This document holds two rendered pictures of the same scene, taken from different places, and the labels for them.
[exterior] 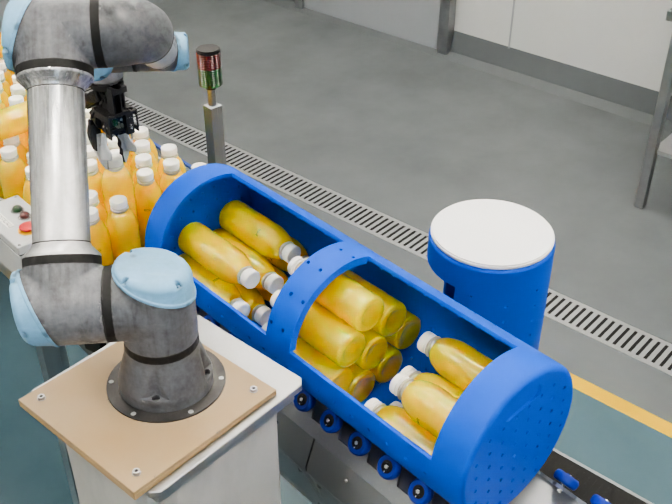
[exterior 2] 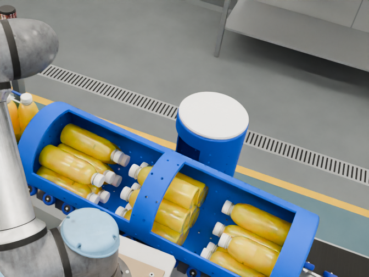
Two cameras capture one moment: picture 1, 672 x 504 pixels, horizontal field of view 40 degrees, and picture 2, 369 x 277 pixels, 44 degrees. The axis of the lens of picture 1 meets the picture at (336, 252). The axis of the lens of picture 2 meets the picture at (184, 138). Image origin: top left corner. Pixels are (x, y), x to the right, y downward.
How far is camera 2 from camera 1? 0.68 m
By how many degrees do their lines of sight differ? 23
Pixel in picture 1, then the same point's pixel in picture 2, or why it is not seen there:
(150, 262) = (88, 223)
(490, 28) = not seen: outside the picture
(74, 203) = (22, 194)
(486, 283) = (220, 147)
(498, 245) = (221, 123)
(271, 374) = (154, 258)
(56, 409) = not seen: outside the picture
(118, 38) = (33, 60)
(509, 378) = (305, 236)
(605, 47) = not seen: outside the picture
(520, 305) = (235, 154)
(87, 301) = (52, 267)
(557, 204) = (176, 59)
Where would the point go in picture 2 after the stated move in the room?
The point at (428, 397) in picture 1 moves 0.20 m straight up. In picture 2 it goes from (249, 249) to (267, 203)
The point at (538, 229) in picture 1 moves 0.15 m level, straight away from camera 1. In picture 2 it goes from (236, 109) to (230, 86)
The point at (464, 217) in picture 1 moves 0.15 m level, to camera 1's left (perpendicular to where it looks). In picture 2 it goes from (195, 106) to (159, 112)
